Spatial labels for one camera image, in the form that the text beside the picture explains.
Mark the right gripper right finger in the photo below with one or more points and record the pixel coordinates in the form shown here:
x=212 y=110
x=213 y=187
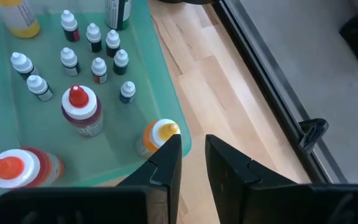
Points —
x=244 y=193

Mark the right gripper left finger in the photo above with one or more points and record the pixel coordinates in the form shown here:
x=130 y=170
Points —
x=154 y=199

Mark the large yellow food coloring bottle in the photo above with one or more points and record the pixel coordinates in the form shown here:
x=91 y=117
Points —
x=20 y=21
x=154 y=137

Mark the small dark food coloring bottle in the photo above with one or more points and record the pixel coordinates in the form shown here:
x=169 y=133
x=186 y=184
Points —
x=127 y=90
x=37 y=85
x=99 y=68

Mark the small black food coloring bottle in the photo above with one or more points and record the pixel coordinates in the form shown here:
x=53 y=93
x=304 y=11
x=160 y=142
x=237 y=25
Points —
x=22 y=63
x=121 y=60

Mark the small green food coloring bottle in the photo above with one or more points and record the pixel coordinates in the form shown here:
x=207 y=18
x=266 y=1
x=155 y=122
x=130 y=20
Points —
x=113 y=42
x=69 y=59

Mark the small purple food coloring bottle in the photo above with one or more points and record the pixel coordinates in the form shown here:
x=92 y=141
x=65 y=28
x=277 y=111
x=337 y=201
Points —
x=94 y=35

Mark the large teal food coloring bottle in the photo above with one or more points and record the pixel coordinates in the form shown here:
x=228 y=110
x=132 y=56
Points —
x=117 y=12

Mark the small red food coloring bottle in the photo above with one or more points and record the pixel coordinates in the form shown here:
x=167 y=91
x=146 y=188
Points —
x=69 y=23

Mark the green translucent plastic bin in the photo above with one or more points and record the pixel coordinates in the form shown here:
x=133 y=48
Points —
x=120 y=124

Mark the black frame bracket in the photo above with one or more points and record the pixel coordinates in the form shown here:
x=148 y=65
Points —
x=312 y=133

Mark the black metal table frame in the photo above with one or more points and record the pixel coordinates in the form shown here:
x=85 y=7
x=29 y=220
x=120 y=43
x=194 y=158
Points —
x=264 y=71

